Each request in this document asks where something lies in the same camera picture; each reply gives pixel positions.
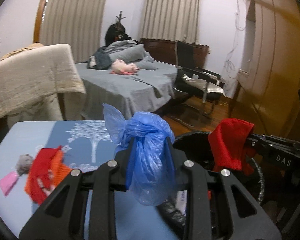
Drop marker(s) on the pink plush toy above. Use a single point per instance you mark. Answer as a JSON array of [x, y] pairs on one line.
[[119, 67]]

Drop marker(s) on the black office chair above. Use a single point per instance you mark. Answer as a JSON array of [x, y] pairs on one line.
[[192, 81]]

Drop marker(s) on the grey bed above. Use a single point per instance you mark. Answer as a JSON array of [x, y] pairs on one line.
[[147, 90]]

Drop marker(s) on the blue plastic bag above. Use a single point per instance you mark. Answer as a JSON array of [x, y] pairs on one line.
[[150, 169]]

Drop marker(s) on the right beige curtain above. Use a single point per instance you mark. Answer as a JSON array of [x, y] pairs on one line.
[[172, 20]]

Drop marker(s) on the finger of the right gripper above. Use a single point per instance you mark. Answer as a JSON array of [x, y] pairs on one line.
[[265, 145]]

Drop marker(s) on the pink face mask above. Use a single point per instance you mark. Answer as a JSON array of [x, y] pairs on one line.
[[7, 183]]

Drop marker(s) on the blue tree-print table cloth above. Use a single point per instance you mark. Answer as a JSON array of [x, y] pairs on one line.
[[86, 145]]

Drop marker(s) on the wooden wardrobe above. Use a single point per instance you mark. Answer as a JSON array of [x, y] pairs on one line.
[[269, 79]]

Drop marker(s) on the grey pillow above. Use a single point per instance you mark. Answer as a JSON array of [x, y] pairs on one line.
[[131, 54]]

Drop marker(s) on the beige curtain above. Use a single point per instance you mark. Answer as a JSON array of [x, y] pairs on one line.
[[172, 20], [73, 22]]

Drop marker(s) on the orange knitted cloth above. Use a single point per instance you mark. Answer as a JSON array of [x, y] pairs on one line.
[[46, 173]]

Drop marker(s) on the black coat rack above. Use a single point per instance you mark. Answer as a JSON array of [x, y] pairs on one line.
[[116, 31]]

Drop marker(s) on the red cloth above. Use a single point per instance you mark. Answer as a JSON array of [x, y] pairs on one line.
[[227, 145]]

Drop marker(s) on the left beige curtain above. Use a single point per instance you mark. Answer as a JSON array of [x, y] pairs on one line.
[[73, 22]]

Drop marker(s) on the grey crumpled sock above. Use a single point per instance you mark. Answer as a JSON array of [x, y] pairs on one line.
[[24, 164]]

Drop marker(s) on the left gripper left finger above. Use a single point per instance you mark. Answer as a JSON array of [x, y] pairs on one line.
[[79, 198]]

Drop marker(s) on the dark teal clothing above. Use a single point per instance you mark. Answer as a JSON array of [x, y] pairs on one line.
[[100, 60]]

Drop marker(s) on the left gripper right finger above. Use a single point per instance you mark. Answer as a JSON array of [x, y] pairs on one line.
[[218, 206]]

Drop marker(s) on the beige quilt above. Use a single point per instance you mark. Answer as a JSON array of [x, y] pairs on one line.
[[41, 84]]

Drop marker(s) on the wooden headboard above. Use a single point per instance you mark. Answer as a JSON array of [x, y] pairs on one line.
[[165, 51]]

